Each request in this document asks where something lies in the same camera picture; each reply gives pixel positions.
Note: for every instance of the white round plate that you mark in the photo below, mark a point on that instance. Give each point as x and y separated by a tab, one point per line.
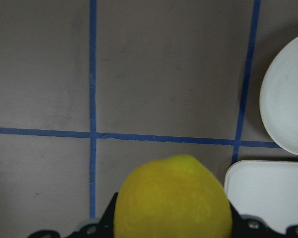
278	99

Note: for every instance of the yellow lemon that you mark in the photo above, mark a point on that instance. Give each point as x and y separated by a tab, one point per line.
176	197

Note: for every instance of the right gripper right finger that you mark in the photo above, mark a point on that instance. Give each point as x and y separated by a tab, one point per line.
245	226

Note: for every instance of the white rectangular tray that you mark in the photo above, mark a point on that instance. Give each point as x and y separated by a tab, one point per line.
267	190

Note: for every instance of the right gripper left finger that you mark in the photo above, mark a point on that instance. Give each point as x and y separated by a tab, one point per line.
94	228

